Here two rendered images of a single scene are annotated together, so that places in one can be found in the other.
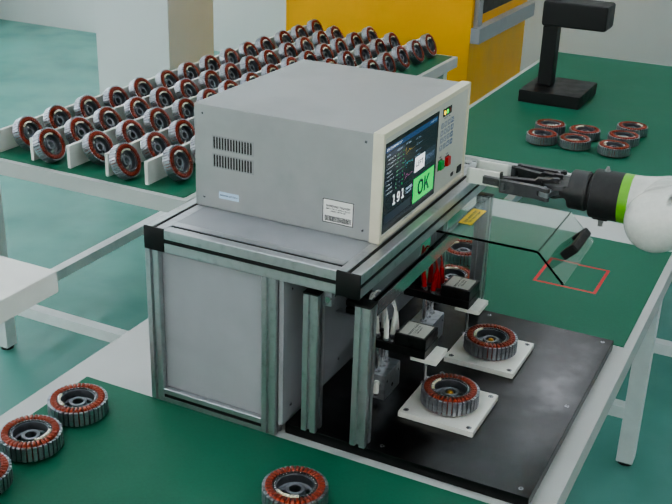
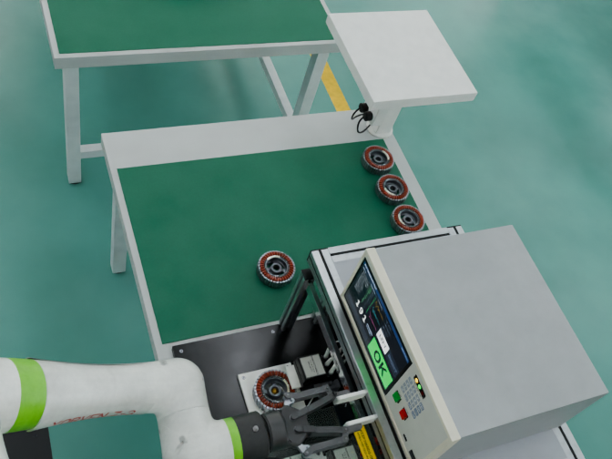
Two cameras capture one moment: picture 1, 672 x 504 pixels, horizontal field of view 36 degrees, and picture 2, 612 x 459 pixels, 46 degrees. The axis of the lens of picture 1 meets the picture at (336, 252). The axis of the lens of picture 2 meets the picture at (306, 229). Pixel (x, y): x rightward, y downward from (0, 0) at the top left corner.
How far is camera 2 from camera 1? 2.32 m
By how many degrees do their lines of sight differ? 86
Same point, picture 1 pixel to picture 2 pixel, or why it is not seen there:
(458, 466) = (224, 344)
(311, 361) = not seen: hidden behind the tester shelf
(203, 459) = not seen: hidden behind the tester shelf
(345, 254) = (342, 269)
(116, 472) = (357, 234)
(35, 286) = (366, 91)
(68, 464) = (379, 225)
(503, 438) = (221, 390)
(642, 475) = not seen: outside the picture
